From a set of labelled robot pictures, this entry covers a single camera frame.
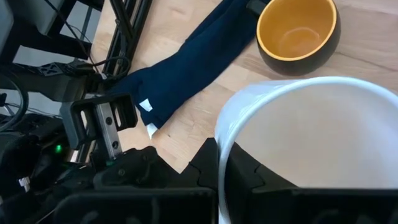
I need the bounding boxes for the navy blue cloth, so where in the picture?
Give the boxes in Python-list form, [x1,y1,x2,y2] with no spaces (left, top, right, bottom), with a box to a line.
[107,0,272,139]

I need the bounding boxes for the white ceramic mug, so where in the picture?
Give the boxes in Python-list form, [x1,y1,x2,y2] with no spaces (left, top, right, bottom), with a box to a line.
[213,75,398,224]

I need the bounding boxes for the large black round vase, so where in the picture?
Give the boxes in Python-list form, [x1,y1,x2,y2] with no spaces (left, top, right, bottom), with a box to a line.
[256,0,342,77]

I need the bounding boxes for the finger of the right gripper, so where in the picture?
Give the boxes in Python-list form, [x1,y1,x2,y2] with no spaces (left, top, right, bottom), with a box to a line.
[93,145,182,190]

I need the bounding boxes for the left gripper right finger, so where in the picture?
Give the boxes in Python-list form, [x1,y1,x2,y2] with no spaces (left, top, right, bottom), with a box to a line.
[224,141,398,224]

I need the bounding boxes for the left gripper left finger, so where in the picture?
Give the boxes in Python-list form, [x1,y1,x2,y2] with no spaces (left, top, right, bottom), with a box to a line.
[52,138,219,224]

